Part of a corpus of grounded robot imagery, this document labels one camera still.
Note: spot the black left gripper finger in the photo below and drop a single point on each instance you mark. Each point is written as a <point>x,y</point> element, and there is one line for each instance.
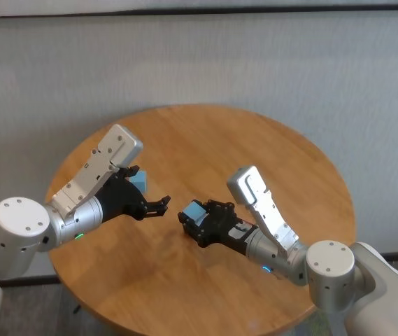
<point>130,172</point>
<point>158,207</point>

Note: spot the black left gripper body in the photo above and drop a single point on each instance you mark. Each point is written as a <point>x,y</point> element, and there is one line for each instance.
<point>121,203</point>

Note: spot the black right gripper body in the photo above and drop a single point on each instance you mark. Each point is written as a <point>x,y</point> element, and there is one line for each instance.
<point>223,229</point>

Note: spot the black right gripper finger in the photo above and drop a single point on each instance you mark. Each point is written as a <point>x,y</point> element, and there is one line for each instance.
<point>221,206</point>
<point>191,231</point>

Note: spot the blue cube block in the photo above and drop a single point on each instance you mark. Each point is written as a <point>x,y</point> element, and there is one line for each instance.
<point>140,182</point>
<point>194,211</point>

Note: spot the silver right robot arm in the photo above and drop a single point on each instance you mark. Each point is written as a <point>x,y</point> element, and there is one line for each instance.
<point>331,273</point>

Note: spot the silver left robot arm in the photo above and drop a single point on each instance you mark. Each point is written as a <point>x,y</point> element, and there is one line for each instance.
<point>20,234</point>

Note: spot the black table foot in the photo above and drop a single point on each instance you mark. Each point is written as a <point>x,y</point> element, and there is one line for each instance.
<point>77,309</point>

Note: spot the black baseboard strip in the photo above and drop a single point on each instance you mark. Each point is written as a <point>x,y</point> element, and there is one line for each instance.
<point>219,11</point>

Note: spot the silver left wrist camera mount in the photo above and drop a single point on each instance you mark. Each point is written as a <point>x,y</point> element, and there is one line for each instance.
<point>100,171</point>

